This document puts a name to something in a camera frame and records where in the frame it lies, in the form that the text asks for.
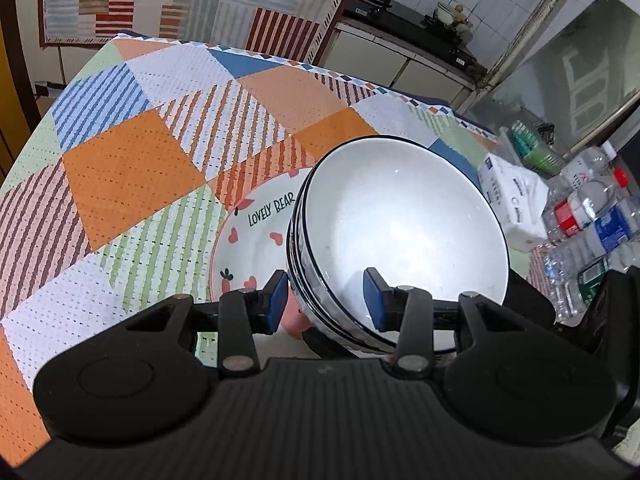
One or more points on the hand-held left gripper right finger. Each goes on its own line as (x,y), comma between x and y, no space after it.
(375,302)

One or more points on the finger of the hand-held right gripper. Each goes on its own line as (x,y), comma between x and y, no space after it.
(532,300)

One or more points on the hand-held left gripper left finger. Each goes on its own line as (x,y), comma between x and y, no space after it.
(277,305)

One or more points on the white bowl black rim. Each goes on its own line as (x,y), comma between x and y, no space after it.
(296,260)
(400,220)

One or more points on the white Lovely Bear plate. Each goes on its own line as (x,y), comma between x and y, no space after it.
(250,240)

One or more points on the green label plastic bottle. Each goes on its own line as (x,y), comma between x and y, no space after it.
(590,280)

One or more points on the red label plastic bottle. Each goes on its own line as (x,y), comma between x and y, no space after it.
(570,215)

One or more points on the blue label plastic bottle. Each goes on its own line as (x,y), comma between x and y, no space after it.
(612,225)

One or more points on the white tissue pack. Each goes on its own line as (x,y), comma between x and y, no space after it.
(510,195)

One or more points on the clear plastic bottle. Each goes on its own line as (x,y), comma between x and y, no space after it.
(592,170)

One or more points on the green plastic basket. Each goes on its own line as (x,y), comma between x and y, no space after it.
(535,155)

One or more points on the patchwork tablecloth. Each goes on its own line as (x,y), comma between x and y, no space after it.
(125,170)

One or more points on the glass door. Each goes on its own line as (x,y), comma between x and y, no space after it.
(575,70)

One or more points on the white kitchen counter cabinet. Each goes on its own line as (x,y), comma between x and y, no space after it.
(375,55)

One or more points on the black gas stove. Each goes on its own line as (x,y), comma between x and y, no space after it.
(400,15)

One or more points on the white pot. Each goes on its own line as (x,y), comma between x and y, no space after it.
(452,20)

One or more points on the striped furniture cover cloth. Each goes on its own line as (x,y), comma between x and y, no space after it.
(200,5)

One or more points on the yellow wooden door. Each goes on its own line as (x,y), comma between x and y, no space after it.
(10,85)

